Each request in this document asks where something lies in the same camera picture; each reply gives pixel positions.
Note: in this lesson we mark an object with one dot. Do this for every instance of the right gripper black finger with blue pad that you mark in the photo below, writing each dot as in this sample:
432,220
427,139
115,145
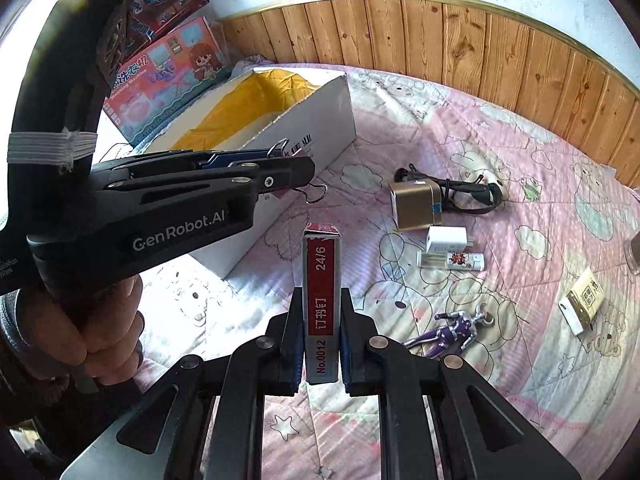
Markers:
169,162
203,419
440,419

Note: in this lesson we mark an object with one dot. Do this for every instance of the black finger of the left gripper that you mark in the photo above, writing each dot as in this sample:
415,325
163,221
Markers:
268,174

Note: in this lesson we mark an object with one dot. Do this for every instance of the small pink keychain item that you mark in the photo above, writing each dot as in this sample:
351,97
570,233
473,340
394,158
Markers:
313,193

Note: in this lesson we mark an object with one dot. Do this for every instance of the red white staples box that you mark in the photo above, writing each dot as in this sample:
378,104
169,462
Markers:
321,301

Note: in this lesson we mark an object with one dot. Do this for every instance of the black sunglasses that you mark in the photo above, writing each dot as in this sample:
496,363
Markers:
487,194

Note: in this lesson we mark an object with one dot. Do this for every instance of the dark sleeved left forearm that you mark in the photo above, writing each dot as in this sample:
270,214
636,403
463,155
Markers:
31,375

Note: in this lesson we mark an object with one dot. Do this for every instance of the person's left hand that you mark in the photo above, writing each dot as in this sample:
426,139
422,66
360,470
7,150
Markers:
105,346

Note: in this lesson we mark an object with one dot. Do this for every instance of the white cardboard storage box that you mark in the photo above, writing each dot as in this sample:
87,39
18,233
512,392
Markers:
322,123

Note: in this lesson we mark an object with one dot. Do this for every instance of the purple silver Ultraman figure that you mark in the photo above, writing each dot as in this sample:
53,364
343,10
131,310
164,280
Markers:
459,331

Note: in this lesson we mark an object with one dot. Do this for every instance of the gold power bank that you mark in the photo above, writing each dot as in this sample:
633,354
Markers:
416,205

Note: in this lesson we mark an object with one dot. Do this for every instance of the dark red toy box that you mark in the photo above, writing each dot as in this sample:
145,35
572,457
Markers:
150,20

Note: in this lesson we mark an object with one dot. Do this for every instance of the small white gold box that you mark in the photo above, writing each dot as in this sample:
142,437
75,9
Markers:
581,303

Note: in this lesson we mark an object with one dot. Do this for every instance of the white patterned lighter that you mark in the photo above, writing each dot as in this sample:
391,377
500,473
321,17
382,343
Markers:
452,261

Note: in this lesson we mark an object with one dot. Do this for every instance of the pink cartoon quilt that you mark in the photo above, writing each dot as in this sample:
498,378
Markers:
548,265

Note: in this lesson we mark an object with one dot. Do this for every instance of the white USB wall charger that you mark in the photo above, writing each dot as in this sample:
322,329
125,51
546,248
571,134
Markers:
443,239

